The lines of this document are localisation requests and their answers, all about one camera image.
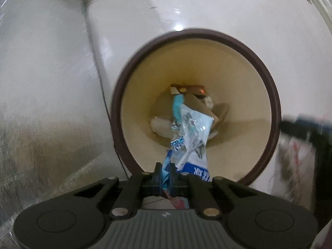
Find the yellow bin with brown rim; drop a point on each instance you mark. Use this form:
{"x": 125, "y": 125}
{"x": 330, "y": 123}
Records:
{"x": 246, "y": 96}

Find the small red carton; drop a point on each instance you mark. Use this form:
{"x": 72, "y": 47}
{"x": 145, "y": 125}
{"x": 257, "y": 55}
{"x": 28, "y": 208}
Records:
{"x": 190, "y": 88}

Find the white counter cabinet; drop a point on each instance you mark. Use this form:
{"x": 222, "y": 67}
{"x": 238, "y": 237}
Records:
{"x": 39, "y": 83}

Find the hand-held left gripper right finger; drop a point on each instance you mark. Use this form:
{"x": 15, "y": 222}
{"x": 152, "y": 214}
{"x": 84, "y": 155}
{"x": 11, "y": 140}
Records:
{"x": 173, "y": 179}

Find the light blue plastic packet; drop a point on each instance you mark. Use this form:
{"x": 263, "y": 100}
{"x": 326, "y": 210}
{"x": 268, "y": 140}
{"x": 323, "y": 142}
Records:
{"x": 193, "y": 134}

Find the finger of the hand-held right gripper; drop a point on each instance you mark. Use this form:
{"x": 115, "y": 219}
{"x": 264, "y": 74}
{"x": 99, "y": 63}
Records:
{"x": 300, "y": 125}

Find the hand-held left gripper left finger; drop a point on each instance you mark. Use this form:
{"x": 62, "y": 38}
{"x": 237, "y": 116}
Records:
{"x": 157, "y": 176}

